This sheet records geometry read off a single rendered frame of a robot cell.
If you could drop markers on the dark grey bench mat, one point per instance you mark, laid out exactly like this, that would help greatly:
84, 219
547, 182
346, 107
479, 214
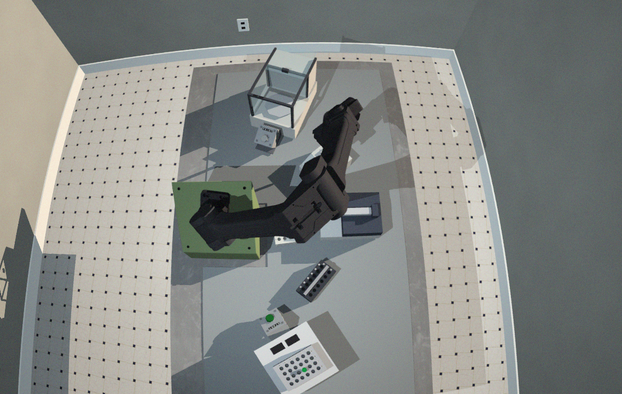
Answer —
362, 316

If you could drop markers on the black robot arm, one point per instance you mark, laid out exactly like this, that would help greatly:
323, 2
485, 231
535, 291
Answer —
323, 184

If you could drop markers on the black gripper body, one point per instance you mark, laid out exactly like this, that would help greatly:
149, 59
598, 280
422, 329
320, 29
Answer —
320, 135

